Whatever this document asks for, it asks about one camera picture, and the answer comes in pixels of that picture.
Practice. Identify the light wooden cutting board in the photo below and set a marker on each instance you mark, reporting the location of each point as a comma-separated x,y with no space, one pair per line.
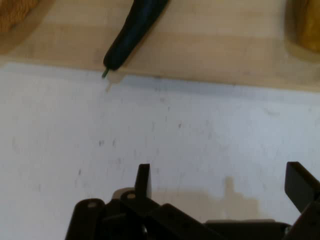
212,47

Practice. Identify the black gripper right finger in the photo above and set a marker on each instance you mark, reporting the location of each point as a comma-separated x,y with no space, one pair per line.
303,190

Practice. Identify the woven wicker basket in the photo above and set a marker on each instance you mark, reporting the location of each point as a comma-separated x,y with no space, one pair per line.
12,12

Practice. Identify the yellowish round container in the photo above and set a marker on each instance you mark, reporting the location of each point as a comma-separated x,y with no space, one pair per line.
308,25

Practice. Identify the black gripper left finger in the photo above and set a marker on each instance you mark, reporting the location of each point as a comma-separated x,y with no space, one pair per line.
140,215

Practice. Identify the dark green cucumber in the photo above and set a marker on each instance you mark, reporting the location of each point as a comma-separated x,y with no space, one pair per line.
130,35

